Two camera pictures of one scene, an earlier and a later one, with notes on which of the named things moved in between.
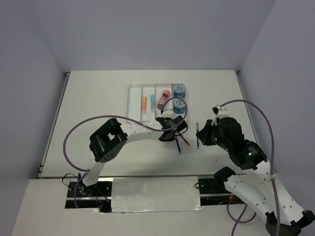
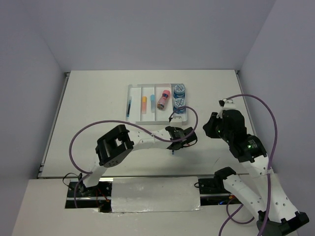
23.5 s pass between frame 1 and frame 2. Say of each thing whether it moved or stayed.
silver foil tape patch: stayed
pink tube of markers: stayed
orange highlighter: stayed
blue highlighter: stayed
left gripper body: moved
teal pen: moved
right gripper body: moved
